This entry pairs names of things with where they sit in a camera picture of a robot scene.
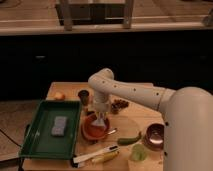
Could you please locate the red bowl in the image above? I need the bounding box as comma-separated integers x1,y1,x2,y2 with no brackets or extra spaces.
81,114,110,141

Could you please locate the grey sponge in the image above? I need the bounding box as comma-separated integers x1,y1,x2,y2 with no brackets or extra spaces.
51,116,68,136

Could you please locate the green plastic tray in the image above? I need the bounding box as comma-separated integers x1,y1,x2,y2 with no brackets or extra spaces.
19,100,81,160

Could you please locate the green cup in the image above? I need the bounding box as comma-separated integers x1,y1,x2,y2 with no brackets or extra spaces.
130,144,147,162

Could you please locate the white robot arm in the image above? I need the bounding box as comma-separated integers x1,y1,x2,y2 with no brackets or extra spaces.
88,68,213,171

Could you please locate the yellow corn cob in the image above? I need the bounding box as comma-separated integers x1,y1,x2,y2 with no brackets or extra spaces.
91,151,119,164

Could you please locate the dark metal cup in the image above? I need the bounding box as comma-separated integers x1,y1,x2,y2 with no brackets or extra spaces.
78,90,89,106

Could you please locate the brown grape cluster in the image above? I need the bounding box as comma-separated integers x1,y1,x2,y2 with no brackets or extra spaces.
111,99,129,114

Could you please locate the dark brown bowl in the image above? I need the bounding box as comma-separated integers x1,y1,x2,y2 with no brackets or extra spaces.
144,123,164,151

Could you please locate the wooden chair frame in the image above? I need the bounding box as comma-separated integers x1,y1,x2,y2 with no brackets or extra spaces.
54,0,134,31

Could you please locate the metal spoon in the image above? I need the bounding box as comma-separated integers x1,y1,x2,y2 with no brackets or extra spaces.
107,128,118,135

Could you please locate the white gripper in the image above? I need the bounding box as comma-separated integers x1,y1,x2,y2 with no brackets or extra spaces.
93,99,110,115

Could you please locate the green cucumber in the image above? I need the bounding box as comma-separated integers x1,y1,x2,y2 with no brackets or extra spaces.
117,132,142,146

